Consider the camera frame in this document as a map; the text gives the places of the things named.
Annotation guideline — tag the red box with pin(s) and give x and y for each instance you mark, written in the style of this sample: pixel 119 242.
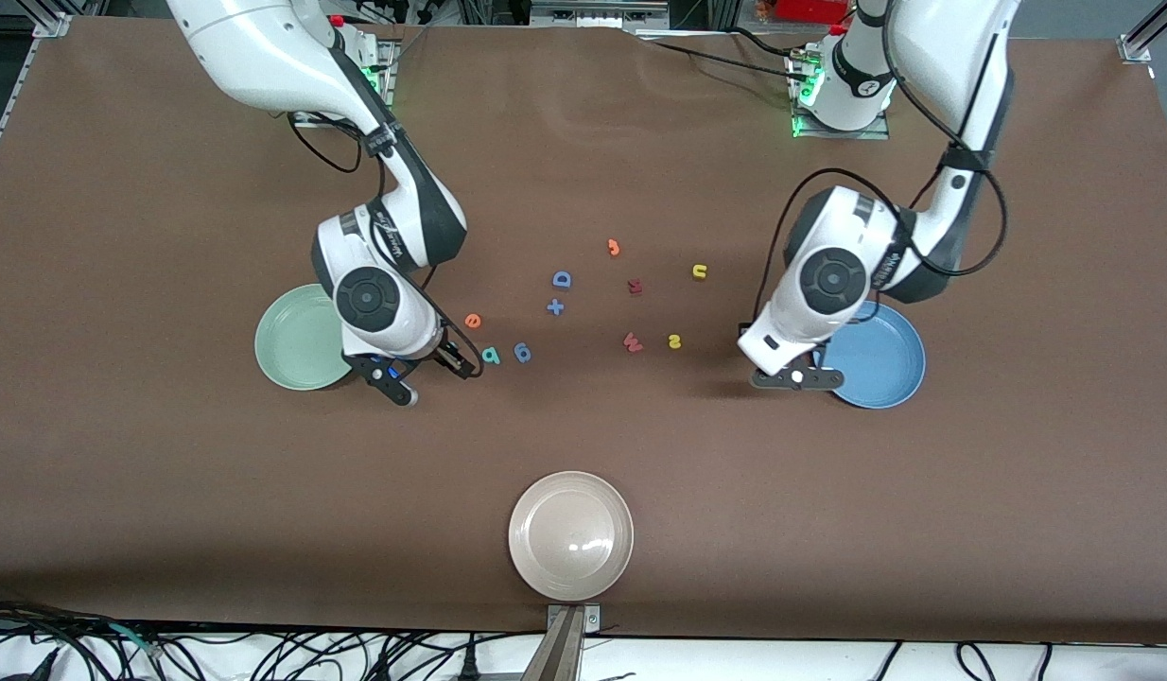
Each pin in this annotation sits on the red box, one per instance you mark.
pixel 810 9

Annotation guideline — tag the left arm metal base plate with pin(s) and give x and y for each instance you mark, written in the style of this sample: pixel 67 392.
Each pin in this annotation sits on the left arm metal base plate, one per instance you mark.
pixel 881 132

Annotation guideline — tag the pale green plate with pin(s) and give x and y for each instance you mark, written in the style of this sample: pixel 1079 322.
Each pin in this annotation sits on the pale green plate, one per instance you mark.
pixel 295 340

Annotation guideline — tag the beige plate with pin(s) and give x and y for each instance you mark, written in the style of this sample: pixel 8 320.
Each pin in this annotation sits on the beige plate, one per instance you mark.
pixel 570 536

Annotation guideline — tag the blue foam letter g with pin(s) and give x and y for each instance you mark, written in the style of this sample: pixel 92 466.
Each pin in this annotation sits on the blue foam letter g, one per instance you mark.
pixel 521 354

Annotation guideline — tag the pink foam letter W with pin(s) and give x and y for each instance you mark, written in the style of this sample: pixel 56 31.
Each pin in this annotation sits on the pink foam letter W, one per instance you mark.
pixel 632 343

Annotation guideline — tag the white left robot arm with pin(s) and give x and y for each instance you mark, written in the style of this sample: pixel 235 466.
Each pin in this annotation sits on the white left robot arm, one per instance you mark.
pixel 952 57

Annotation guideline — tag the aluminium frame rail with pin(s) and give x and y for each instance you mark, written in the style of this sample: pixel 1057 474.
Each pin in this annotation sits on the aluminium frame rail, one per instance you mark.
pixel 598 11

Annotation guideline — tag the aluminium front camera post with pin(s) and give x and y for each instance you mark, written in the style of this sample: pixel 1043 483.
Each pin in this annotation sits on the aluminium front camera post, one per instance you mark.
pixel 566 643

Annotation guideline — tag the blue plate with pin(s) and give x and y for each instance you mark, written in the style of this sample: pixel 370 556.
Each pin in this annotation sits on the blue plate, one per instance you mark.
pixel 881 364

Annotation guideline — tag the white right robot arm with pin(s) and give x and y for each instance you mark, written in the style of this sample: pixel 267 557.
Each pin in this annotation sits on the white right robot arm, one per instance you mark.
pixel 262 57

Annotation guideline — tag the teal foam letter b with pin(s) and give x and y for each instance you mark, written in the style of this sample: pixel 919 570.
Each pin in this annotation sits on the teal foam letter b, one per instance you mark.
pixel 490 357

